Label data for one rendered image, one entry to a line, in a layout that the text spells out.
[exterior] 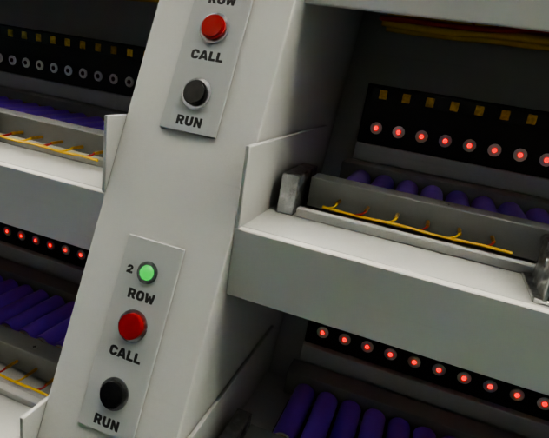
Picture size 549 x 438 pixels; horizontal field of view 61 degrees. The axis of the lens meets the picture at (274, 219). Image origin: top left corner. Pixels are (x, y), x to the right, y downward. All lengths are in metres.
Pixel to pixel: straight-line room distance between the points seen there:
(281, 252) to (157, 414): 0.12
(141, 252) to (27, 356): 0.18
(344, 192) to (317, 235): 0.06
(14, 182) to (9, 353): 0.16
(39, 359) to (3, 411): 0.04
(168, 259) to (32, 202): 0.12
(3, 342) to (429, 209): 0.36
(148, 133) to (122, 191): 0.04
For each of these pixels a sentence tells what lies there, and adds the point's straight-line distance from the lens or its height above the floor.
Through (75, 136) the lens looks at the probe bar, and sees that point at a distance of 0.41.
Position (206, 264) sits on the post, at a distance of 0.29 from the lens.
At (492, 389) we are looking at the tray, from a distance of 0.44.
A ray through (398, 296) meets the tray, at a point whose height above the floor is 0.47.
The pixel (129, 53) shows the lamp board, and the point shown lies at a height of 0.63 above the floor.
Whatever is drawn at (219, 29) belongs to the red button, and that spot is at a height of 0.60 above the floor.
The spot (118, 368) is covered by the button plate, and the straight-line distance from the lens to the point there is 0.32.
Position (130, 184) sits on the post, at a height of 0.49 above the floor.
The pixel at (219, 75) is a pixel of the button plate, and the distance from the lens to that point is 0.30.
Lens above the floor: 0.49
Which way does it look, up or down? 2 degrees up
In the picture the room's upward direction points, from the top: 15 degrees clockwise
